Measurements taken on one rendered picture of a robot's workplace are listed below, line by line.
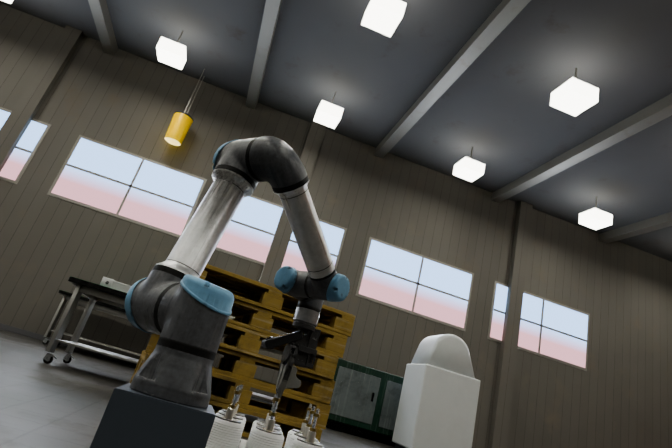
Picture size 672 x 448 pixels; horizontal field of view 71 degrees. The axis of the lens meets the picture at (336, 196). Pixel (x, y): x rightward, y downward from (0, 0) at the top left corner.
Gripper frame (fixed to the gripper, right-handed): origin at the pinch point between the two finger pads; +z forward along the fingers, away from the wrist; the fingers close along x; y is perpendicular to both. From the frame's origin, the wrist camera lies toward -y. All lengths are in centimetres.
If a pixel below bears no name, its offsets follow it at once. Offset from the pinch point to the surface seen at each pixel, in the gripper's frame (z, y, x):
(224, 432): 13.0, -11.3, -1.7
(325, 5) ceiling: -504, 8, 394
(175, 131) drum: -358, -143, 688
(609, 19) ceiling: -504, 323, 199
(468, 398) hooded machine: -46, 336, 394
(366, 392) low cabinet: -22, 245, 490
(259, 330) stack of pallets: -32, 26, 200
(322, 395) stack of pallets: -3, 84, 202
